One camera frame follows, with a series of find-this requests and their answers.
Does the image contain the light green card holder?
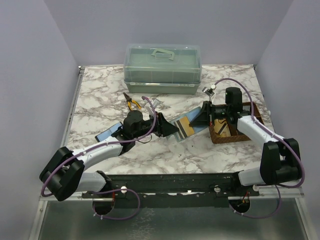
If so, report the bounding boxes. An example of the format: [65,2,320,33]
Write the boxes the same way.
[170,107,207,142]

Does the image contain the brown woven basket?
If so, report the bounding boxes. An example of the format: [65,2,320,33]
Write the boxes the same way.
[208,102,264,144]

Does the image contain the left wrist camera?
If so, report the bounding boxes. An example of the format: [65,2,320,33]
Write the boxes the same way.
[144,98,160,116]

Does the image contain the gold magnetic stripe card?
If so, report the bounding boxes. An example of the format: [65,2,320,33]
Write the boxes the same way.
[173,116,195,141]

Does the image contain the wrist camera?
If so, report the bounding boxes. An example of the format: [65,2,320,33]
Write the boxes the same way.
[144,98,160,116]
[202,85,217,103]

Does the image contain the yellow handled pliers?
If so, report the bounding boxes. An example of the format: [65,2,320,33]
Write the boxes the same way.
[123,92,142,111]

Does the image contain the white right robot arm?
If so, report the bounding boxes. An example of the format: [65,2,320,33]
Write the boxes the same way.
[189,87,305,186]

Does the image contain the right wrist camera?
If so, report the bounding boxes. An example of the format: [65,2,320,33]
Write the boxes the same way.
[202,85,217,103]

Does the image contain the aluminium frame rail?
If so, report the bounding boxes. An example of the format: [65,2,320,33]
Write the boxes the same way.
[59,66,86,148]

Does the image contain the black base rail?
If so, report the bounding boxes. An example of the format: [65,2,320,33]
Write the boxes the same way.
[82,173,259,208]

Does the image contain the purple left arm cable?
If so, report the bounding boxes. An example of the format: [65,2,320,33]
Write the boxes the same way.
[41,96,160,221]

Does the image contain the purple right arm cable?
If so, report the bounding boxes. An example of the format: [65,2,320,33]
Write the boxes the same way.
[212,78,306,219]

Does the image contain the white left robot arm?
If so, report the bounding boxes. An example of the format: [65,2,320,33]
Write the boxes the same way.
[39,110,179,201]

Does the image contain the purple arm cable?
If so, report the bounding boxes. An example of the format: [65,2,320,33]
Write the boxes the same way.
[41,96,160,221]
[212,78,306,219]

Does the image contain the green clear-lid storage box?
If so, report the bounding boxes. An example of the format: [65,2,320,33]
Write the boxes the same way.
[123,44,202,95]

